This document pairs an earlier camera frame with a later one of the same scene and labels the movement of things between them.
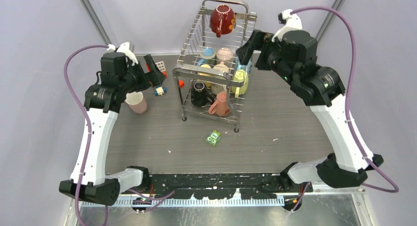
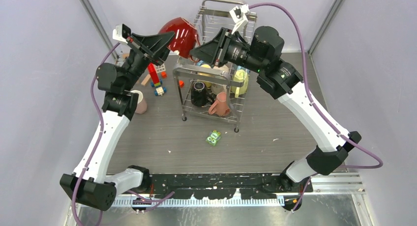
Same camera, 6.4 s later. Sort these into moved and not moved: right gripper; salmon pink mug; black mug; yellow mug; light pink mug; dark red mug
Moved: dark red mug; right gripper
Not moved: light pink mug; black mug; yellow mug; salmon pink mug
